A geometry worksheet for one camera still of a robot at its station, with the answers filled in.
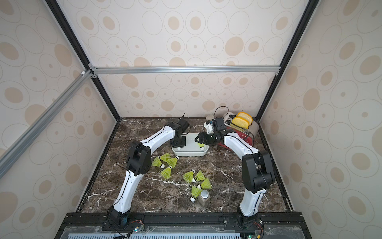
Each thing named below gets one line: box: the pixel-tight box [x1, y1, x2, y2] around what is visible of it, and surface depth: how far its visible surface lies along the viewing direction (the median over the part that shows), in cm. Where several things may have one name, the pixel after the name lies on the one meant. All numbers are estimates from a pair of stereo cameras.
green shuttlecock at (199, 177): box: [191, 170, 206, 183], surface depth 87 cm
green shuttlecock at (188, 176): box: [183, 169, 195, 183], surface depth 90 cm
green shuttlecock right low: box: [193, 177, 213, 190], surface depth 85 cm
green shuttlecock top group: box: [160, 152, 171, 163], surface depth 96 cm
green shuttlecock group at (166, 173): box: [160, 165, 173, 179], surface depth 91 cm
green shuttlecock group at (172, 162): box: [167, 155, 180, 168], surface depth 96 cm
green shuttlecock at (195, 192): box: [190, 185, 203, 202], surface depth 81 cm
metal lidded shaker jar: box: [198, 189, 210, 207], surface depth 74 cm
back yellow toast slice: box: [235, 111, 253, 125], surface depth 93 cm
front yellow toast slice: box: [231, 116, 250, 129], surface depth 90 cm
